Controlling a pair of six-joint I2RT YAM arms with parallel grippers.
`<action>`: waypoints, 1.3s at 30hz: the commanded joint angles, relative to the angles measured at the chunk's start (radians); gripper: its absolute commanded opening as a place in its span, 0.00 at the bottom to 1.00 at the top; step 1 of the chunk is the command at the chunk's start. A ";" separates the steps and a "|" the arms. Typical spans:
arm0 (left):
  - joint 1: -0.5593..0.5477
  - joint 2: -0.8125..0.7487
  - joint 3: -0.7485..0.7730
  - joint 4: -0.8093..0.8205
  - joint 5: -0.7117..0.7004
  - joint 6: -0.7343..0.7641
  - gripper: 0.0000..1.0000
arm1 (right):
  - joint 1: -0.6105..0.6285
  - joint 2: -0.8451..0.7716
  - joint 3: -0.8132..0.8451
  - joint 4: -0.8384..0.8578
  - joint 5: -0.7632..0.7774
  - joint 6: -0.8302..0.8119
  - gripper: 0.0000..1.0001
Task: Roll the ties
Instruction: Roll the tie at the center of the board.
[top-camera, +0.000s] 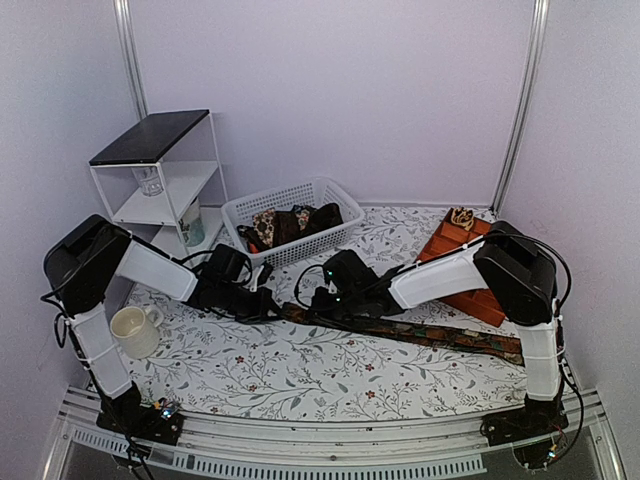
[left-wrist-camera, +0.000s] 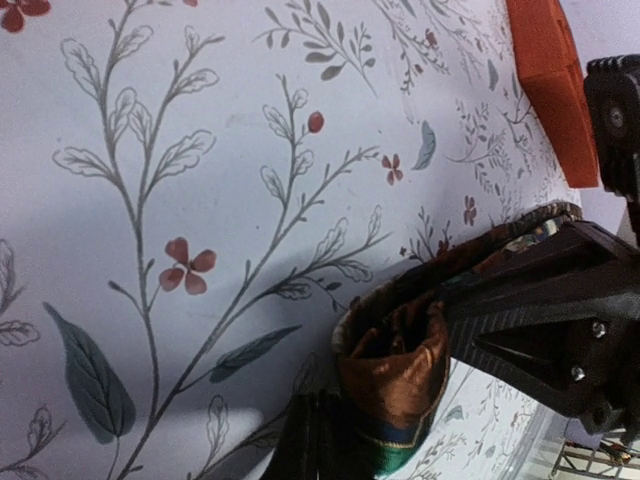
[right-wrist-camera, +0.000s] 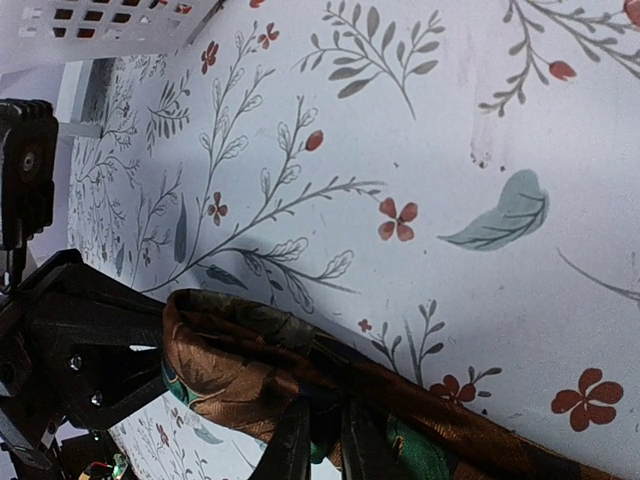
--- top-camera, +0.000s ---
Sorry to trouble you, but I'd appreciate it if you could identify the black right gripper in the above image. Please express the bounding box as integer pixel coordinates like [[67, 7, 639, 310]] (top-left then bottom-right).
[[306, 286, 364, 327]]

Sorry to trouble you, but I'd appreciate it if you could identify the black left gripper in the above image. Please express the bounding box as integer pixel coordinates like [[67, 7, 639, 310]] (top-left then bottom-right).
[[218, 281, 285, 325]]

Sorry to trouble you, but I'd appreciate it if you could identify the green brown patterned tie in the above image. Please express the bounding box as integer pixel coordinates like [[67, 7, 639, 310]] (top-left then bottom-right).
[[281, 303, 524, 366]]

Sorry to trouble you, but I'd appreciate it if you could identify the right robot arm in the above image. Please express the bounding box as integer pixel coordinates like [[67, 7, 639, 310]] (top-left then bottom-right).
[[309, 221, 567, 436]]

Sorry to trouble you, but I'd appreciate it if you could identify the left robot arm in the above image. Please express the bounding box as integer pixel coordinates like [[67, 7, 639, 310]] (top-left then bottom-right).
[[41, 214, 278, 434]]

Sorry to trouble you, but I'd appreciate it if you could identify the white plastic basket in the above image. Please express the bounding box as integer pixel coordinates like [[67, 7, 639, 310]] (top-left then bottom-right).
[[222, 178, 364, 267]]

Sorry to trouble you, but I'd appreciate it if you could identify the dark red patterned tie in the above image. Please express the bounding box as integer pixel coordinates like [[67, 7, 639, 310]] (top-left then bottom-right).
[[273, 211, 301, 247]]

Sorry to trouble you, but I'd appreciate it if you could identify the cream paisley tie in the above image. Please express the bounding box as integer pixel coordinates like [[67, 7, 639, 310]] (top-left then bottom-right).
[[253, 208, 277, 248]]

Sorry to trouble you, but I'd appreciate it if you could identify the black shiny tie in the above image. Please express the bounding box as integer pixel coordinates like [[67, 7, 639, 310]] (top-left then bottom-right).
[[302, 203, 343, 236]]

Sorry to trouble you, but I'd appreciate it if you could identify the cream ceramic mug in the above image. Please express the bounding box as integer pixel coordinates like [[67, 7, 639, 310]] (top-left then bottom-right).
[[110, 305, 164, 359]]

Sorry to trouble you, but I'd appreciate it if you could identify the orange compartment tray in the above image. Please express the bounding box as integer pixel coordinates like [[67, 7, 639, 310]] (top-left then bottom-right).
[[416, 208, 506, 327]]

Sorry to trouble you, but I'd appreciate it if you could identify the rolled beige patterned tie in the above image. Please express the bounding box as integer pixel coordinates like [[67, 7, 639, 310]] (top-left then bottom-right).
[[449, 206, 474, 232]]

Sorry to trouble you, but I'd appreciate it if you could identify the white shelf with black top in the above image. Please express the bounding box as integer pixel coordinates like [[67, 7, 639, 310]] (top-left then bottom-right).
[[89, 109, 228, 258]]

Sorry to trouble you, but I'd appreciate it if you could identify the clear drinking glass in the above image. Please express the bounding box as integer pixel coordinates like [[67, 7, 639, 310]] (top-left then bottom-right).
[[132, 166, 164, 197]]

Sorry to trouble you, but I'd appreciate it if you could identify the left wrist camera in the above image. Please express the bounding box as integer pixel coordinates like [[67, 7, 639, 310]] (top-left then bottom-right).
[[249, 262, 274, 292]]

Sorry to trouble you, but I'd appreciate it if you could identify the metal front rail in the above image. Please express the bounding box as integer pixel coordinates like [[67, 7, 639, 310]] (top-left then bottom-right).
[[42, 387, 626, 480]]

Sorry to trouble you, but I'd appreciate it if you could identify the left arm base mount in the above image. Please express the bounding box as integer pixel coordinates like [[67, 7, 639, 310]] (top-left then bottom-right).
[[96, 397, 184, 446]]

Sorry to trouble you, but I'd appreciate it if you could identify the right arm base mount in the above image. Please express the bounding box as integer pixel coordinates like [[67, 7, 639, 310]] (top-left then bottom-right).
[[479, 394, 585, 471]]

